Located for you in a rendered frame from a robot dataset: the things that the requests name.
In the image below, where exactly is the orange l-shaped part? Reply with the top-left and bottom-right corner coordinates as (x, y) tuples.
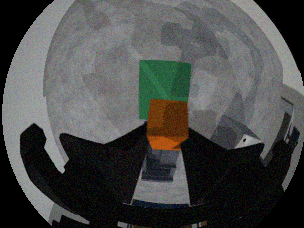
(147, 99), (189, 151)

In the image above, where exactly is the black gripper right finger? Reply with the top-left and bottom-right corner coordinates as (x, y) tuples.
(180, 127), (265, 206)

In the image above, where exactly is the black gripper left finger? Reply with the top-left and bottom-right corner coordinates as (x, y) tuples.
(60, 122), (149, 205)

